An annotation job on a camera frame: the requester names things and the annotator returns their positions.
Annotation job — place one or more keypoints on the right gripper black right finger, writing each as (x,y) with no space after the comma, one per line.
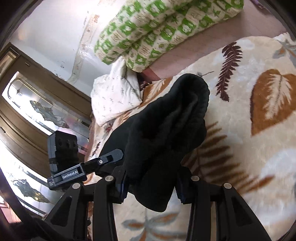
(183,185)

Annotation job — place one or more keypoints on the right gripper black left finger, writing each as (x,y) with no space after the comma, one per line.
(120,184)

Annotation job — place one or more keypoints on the black pants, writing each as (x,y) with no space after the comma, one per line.
(155,140)

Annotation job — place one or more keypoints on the wooden wardrobe with glass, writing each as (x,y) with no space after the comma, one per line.
(35,104)

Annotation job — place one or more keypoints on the white leaf print quilt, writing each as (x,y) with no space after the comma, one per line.
(115,93)

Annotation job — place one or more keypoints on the leaf pattern fleece blanket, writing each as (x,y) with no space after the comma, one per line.
(250,123)

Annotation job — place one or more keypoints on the green checkered folded blanket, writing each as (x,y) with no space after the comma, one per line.
(142,31)

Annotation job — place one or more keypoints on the pink bed sheet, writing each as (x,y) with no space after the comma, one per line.
(252,21)

